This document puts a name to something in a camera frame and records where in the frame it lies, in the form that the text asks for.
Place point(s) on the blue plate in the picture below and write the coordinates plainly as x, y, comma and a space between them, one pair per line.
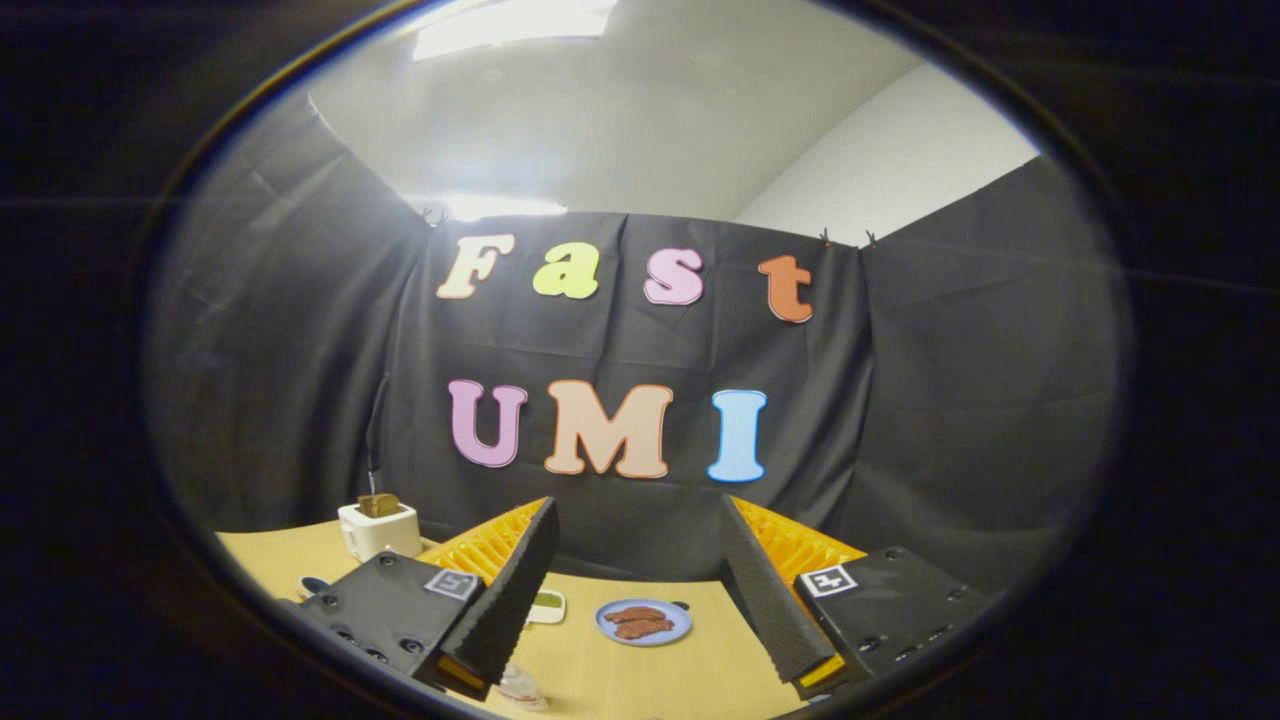
680, 630

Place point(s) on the ceiling light panel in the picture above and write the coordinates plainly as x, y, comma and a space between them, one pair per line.
520, 25

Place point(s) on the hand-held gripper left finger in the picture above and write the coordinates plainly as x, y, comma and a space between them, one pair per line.
510, 600

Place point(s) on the clear plastic juice bottle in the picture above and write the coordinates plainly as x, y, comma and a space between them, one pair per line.
522, 690

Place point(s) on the wooden table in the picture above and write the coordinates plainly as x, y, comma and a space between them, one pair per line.
610, 680

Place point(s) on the blue cup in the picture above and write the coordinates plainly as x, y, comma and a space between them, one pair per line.
312, 585

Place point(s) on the black backdrop cloth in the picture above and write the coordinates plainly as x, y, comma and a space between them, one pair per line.
930, 400

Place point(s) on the brown toast slice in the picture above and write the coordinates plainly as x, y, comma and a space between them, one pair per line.
378, 505

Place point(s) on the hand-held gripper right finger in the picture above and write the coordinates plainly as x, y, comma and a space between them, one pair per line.
770, 610

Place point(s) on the small white dish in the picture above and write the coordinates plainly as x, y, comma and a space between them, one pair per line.
548, 614

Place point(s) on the white toaster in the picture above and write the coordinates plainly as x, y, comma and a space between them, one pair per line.
385, 540

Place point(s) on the brown meat slice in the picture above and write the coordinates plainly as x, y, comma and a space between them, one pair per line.
645, 629
632, 613

